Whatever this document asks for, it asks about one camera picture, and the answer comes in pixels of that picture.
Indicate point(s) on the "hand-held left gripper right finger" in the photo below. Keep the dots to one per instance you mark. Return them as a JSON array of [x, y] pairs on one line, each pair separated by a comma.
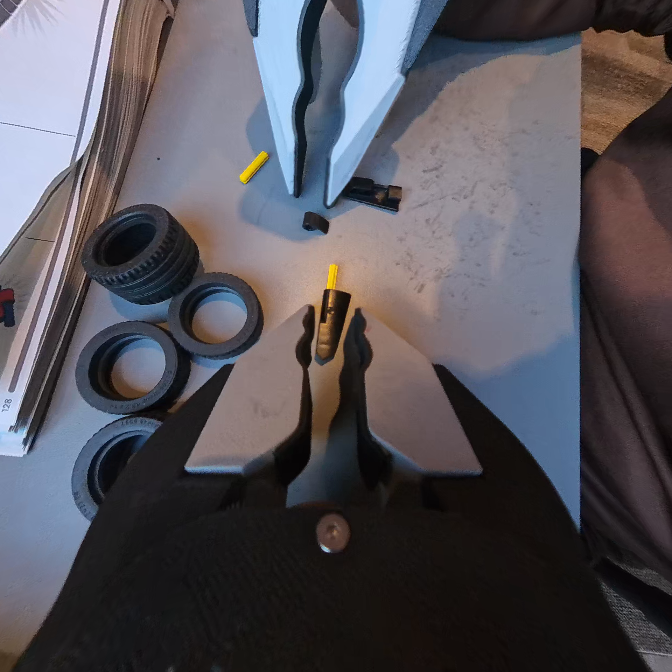
[[420, 414]]

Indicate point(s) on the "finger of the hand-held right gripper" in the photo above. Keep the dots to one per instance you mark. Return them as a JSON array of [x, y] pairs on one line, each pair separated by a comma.
[[278, 78], [378, 78]]

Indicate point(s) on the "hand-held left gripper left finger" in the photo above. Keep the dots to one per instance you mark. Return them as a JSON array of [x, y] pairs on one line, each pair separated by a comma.
[[252, 414]]

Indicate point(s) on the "yellow axle piece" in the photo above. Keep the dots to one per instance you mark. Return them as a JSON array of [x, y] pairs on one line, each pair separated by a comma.
[[332, 277], [254, 167]]

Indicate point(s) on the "black brick piece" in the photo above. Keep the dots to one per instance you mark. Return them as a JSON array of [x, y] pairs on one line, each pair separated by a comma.
[[332, 325], [375, 194]]

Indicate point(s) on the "small black curved piece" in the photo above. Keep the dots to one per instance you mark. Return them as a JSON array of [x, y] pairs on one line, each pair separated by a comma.
[[316, 223]]

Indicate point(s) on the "black rubber tyre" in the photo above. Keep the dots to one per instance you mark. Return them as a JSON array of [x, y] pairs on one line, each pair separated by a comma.
[[157, 273], [84, 483], [89, 378], [246, 336]]

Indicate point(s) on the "grey desk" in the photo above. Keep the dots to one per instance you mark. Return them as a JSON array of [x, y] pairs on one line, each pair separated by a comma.
[[472, 236]]

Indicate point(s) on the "person's brown clothing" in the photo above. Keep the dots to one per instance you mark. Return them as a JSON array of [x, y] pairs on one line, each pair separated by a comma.
[[630, 315]]

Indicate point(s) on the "building instruction booklet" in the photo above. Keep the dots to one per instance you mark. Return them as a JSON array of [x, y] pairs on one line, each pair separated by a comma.
[[42, 157]]

